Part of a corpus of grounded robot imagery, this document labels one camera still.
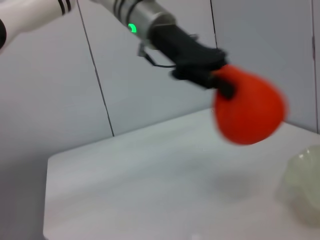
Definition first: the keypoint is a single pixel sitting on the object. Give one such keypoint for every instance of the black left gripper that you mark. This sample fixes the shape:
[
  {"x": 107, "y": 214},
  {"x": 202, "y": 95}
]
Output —
[{"x": 185, "y": 57}]

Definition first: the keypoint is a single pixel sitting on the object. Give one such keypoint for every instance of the red-orange fruit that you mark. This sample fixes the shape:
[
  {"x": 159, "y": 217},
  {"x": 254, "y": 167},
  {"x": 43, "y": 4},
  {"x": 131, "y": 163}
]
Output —
[{"x": 250, "y": 112}]

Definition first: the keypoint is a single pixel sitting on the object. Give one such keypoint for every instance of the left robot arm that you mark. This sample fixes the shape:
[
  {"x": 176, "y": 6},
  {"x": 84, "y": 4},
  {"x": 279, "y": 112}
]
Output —
[{"x": 142, "y": 12}]

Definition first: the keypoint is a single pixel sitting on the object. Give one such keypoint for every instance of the green glass fruit plate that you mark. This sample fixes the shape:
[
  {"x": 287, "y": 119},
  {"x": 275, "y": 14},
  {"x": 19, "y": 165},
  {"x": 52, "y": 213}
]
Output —
[{"x": 305, "y": 180}]

